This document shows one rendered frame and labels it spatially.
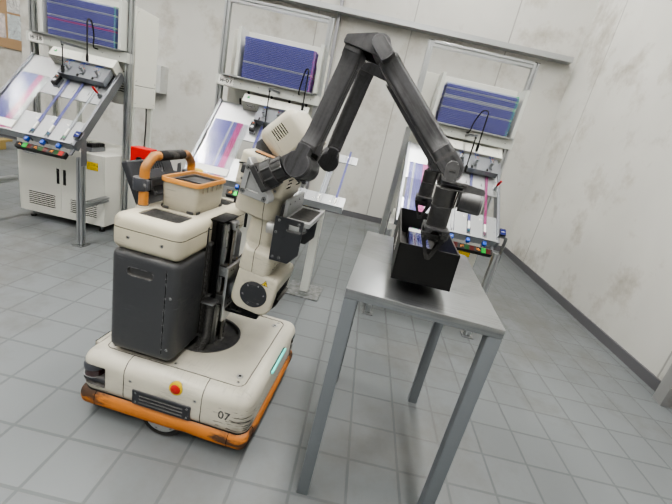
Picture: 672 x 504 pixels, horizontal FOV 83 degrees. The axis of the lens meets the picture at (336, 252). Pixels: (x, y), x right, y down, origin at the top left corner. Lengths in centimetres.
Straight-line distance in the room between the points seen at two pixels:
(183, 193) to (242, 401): 76
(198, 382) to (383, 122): 452
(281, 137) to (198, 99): 470
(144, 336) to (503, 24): 529
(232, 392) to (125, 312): 47
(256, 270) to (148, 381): 55
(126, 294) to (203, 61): 477
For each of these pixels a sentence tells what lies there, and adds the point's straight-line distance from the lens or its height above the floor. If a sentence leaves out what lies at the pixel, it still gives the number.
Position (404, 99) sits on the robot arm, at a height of 132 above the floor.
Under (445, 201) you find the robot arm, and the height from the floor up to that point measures 109.
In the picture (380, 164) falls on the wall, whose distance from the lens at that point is 545.
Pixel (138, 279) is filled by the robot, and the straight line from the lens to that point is 143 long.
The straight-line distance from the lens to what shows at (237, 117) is 304.
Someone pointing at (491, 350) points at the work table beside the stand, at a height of 73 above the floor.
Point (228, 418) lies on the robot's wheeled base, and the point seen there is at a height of 19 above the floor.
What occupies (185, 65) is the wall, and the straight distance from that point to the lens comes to 605.
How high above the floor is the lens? 122
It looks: 18 degrees down
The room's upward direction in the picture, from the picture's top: 13 degrees clockwise
